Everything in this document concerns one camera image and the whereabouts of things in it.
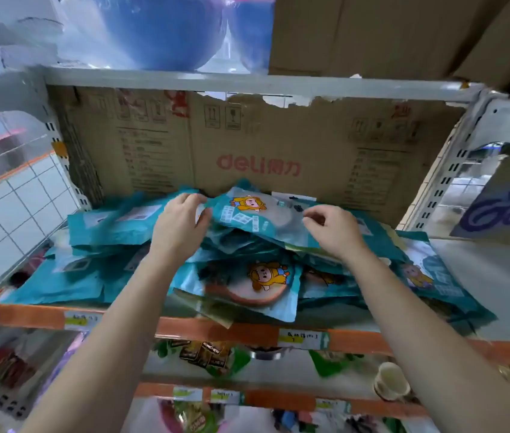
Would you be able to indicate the person's left hand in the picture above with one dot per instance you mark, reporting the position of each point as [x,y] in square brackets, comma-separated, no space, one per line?
[178,229]

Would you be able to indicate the person's right hand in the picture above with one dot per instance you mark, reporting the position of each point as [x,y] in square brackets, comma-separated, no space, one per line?
[340,234]

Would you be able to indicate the messy pile of teal packets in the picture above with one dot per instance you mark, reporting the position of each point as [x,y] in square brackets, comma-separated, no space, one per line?
[70,284]

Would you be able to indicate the white metal shelf orange trim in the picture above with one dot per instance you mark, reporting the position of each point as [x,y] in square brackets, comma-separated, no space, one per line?
[498,284]
[33,315]

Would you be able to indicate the person's left forearm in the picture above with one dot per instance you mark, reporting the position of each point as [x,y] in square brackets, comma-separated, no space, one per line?
[101,356]

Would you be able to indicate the person's right forearm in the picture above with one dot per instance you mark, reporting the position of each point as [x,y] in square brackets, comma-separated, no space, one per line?
[431,356]

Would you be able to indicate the brown cardboard sheet red print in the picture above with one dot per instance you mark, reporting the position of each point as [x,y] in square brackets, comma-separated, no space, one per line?
[327,144]

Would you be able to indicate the yellow white price label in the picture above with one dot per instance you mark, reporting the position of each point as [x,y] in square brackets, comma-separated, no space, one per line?
[302,339]
[82,321]

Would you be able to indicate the brown snack packet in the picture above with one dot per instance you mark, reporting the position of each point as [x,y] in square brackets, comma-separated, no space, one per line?
[205,353]

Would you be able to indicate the green snack packet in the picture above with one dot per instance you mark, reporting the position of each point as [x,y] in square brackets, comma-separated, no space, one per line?
[327,365]

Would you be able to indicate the beige paper cup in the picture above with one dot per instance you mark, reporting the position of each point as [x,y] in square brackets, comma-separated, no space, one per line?
[392,383]

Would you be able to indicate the cardboard sheet blue lettering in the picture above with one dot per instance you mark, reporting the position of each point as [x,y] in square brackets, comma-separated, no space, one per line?
[498,211]

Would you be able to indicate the blue plastic basin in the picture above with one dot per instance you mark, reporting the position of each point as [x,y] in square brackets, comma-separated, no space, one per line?
[155,31]
[250,31]

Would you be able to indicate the red snack packet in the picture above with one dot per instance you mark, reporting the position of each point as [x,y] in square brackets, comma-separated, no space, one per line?
[9,367]

